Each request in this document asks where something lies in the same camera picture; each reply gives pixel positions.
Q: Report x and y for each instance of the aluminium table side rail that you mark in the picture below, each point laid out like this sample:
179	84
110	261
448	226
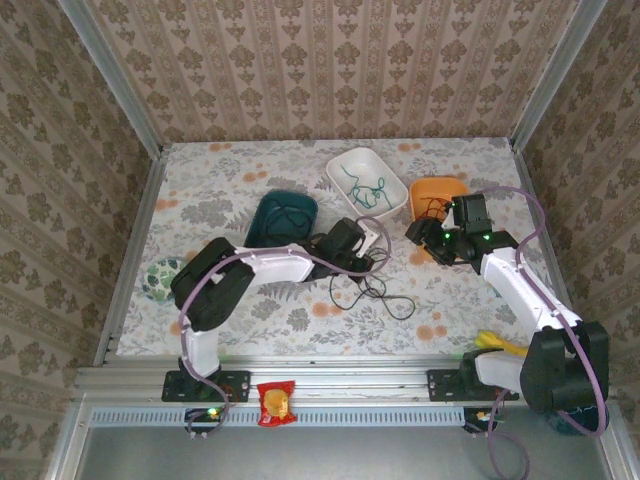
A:
537	210
145	210

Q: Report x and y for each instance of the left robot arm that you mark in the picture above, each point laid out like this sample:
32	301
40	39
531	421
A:
210	290

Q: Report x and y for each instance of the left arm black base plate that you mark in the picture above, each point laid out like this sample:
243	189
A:
235	386

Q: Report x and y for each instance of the red snack packet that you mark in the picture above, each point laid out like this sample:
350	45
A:
275	402

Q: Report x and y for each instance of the aluminium mounting rail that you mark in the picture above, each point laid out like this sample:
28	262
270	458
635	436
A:
350	372

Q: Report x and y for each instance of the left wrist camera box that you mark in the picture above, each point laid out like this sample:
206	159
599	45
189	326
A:
370	240

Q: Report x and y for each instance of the yellow toy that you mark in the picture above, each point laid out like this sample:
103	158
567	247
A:
492	341

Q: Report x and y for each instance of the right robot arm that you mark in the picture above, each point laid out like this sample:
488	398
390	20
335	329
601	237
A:
565	370

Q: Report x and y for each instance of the white plastic bin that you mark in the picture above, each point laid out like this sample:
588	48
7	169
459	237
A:
390	187

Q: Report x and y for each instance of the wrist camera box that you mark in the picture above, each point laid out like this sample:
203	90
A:
370	240
450	220

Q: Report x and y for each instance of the orange plastic bin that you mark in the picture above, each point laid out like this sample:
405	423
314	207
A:
435	187

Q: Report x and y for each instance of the dark green plastic bin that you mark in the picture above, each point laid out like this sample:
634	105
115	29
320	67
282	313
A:
272	220

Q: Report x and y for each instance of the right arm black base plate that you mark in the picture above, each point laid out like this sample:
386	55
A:
442	385

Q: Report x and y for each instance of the black mug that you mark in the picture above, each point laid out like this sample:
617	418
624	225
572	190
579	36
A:
562	425

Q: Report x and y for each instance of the small controller board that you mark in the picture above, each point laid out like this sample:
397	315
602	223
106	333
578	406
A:
480	417
200	416

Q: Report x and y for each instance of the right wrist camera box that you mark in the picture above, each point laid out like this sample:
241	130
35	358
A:
450	220

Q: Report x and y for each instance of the aluminium frame post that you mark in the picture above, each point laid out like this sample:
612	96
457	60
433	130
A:
110	75
555	75

